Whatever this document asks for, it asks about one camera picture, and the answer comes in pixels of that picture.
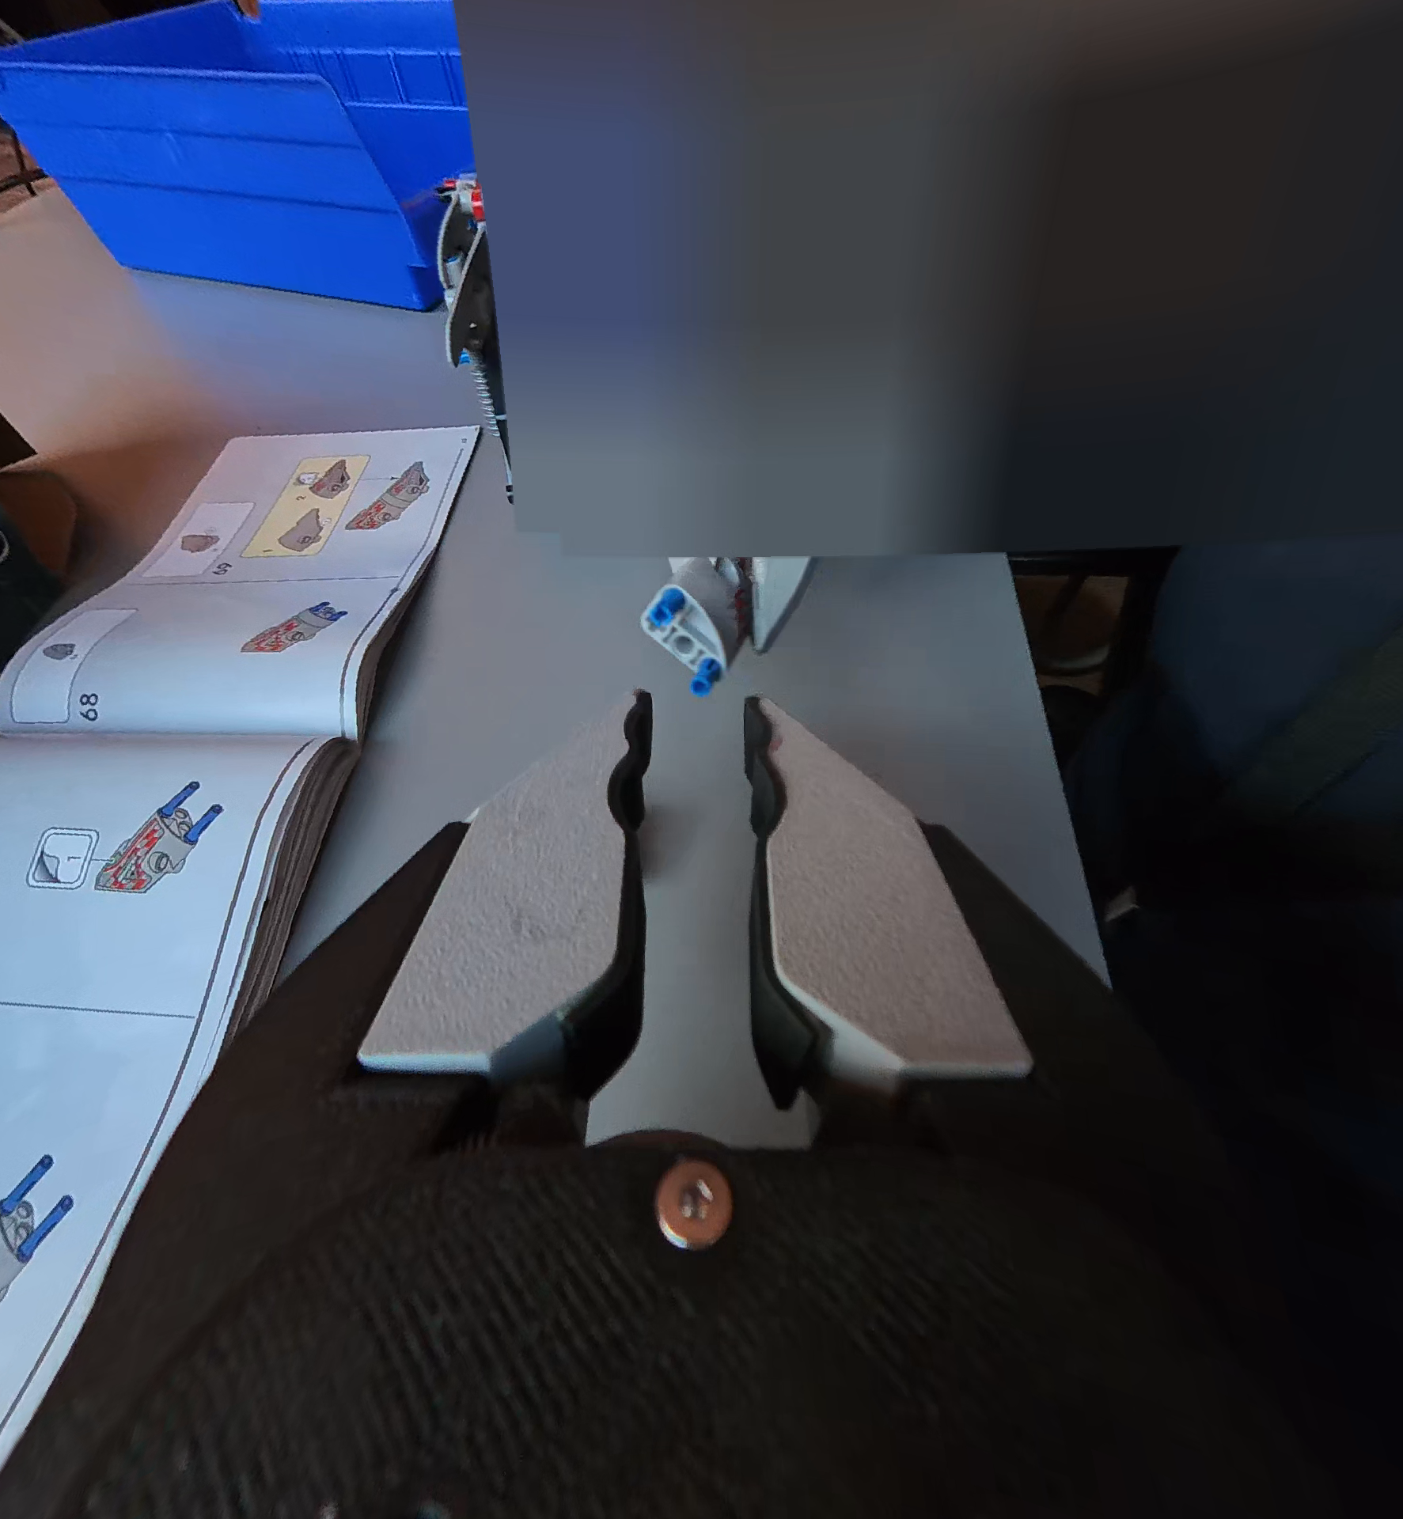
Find lego instruction booklet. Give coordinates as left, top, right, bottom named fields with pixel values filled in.
left=0, top=425, right=484, bottom=1514

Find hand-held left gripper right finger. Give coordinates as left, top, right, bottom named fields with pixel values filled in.
left=743, top=694, right=1035, bottom=1114

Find partly built lego model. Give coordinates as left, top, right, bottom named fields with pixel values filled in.
left=434, top=172, right=516, bottom=500

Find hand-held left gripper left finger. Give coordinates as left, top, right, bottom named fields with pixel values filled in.
left=355, top=689, right=655, bottom=1102

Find blue plastic bin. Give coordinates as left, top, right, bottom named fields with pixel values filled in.
left=0, top=0, right=481, bottom=314

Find person in dark clothing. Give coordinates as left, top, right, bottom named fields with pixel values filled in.
left=1011, top=547, right=1403, bottom=1519

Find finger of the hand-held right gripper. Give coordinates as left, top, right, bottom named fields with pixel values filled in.
left=733, top=556, right=820, bottom=658

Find grey lego beam blue pins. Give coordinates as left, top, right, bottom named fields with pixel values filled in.
left=641, top=558, right=741, bottom=698

